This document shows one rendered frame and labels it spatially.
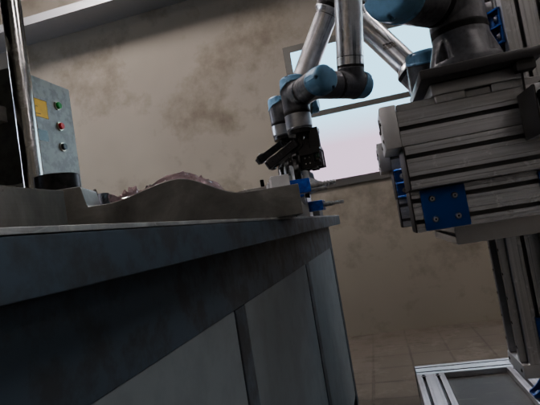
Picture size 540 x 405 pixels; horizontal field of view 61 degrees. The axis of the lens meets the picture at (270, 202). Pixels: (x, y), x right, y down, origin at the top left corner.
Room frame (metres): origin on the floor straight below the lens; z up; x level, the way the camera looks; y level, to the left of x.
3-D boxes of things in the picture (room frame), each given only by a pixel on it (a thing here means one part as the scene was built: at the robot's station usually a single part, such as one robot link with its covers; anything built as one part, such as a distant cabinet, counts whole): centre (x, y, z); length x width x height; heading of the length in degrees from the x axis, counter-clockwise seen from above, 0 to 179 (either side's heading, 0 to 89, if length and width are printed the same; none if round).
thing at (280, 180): (0.92, -0.07, 0.86); 0.13 x 0.05 x 0.05; 94
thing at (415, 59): (1.46, -0.56, 1.20); 0.13 x 0.12 x 0.14; 163
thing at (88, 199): (0.95, 0.20, 0.86); 0.50 x 0.26 x 0.11; 94
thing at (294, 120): (1.30, -0.12, 1.07); 0.08 x 0.08 x 0.05
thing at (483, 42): (0.97, -0.46, 1.09); 0.15 x 0.15 x 0.10
